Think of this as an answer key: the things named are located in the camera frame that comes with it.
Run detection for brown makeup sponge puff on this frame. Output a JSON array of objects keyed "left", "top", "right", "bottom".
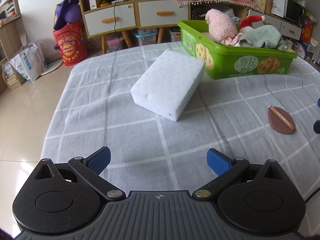
[{"left": 267, "top": 106, "right": 296, "bottom": 134}]

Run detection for green plastic storage box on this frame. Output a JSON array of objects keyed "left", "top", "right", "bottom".
[{"left": 178, "top": 20, "right": 297, "bottom": 80}]

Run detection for mint green plush towel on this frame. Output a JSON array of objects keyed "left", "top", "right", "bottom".
[{"left": 239, "top": 25, "right": 287, "bottom": 51}]

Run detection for large white foam sponge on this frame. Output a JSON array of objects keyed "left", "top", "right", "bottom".
[{"left": 130, "top": 50, "right": 205, "bottom": 121}]

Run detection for santa claus plush doll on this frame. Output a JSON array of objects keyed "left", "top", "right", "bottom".
[{"left": 239, "top": 15, "right": 266, "bottom": 34}]

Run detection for pink plush hat doll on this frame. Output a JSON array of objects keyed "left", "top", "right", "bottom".
[{"left": 205, "top": 9, "right": 242, "bottom": 46}]

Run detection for grey checked tablecloth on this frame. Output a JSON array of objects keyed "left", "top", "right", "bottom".
[{"left": 40, "top": 41, "right": 320, "bottom": 233}]

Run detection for white paper shopping bag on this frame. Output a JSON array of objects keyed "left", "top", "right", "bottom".
[{"left": 10, "top": 40, "right": 47, "bottom": 83}]

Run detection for red cartoon storage bin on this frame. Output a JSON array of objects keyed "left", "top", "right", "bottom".
[{"left": 53, "top": 22, "right": 88, "bottom": 66}]

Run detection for clear box blue lid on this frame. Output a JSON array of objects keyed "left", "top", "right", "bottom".
[{"left": 132, "top": 28, "right": 158, "bottom": 46}]

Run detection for low tv cabinet white drawers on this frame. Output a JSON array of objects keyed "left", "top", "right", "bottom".
[{"left": 189, "top": 0, "right": 302, "bottom": 40}]

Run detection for wooden desk at left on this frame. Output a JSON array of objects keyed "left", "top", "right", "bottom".
[{"left": 1, "top": 0, "right": 25, "bottom": 90}]

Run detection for purple plush toy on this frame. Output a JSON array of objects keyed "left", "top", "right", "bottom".
[{"left": 53, "top": 0, "right": 82, "bottom": 30}]

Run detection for wooden shelf cabinet with drawers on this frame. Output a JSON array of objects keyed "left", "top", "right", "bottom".
[{"left": 79, "top": 0, "right": 190, "bottom": 53}]

